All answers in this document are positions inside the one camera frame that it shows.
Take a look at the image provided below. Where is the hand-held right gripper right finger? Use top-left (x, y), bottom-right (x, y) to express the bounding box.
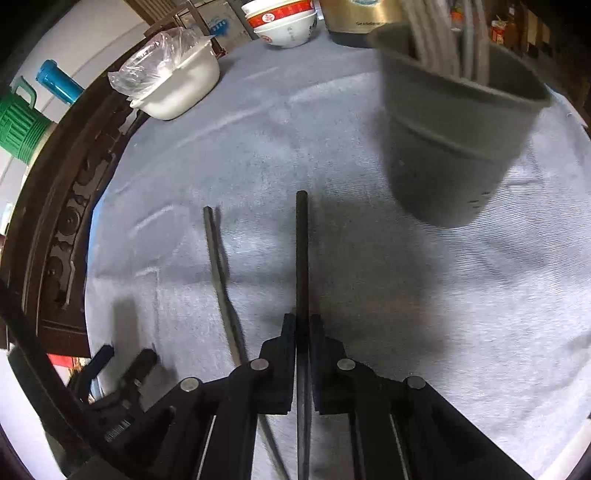
top-left (311, 315), bottom-right (532, 480)

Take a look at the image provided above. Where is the white bowl blue print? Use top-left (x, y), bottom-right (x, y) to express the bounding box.
top-left (254, 11), bottom-right (319, 49)

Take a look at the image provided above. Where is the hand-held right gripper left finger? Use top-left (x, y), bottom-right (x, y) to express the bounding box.
top-left (139, 314), bottom-right (297, 480)

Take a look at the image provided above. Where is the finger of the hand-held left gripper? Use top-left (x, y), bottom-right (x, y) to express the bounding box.
top-left (117, 349), bottom-right (158, 408)
top-left (68, 344), bottom-right (115, 403)

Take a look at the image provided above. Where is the brown wooden door frame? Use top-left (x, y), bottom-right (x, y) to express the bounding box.
top-left (124, 0), bottom-right (178, 28)

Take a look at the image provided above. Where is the black cable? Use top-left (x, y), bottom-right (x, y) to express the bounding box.
top-left (0, 277), bottom-right (100, 462)

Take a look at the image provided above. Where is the black chopstick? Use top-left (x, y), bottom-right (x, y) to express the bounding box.
top-left (294, 190), bottom-right (312, 480)

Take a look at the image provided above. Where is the dark wooden chair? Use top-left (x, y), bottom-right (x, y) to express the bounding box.
top-left (143, 0), bottom-right (229, 58)

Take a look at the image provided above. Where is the carved dark wooden table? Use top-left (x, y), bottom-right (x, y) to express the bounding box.
top-left (0, 28), bottom-right (232, 358)

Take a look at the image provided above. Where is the grey cup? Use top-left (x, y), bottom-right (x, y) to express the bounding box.
top-left (368, 21), bottom-right (553, 229)

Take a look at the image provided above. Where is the gold electric kettle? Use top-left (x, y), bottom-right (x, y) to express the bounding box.
top-left (318, 0), bottom-right (409, 48)

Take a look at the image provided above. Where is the white cardboard box blue print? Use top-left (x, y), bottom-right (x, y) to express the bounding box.
top-left (198, 0), bottom-right (252, 51)

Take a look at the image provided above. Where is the red printed bag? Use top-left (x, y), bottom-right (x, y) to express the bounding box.
top-left (47, 353), bottom-right (93, 384)

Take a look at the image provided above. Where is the blue thermos flask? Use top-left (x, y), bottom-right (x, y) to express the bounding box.
top-left (37, 60), bottom-right (85, 104)

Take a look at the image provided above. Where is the grey tablecloth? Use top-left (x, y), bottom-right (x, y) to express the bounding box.
top-left (84, 32), bottom-right (591, 480)

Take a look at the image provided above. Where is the white plastic pot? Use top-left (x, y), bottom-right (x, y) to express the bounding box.
top-left (129, 39), bottom-right (221, 121)

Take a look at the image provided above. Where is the green lidded thermos jug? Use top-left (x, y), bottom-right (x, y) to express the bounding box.
top-left (0, 76), bottom-right (58, 164)

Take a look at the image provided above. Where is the bundle of metal chopsticks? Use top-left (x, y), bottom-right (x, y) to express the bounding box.
top-left (399, 0), bottom-right (492, 86)

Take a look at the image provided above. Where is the blue underlay cloth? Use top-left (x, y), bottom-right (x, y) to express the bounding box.
top-left (88, 203), bottom-right (102, 268)

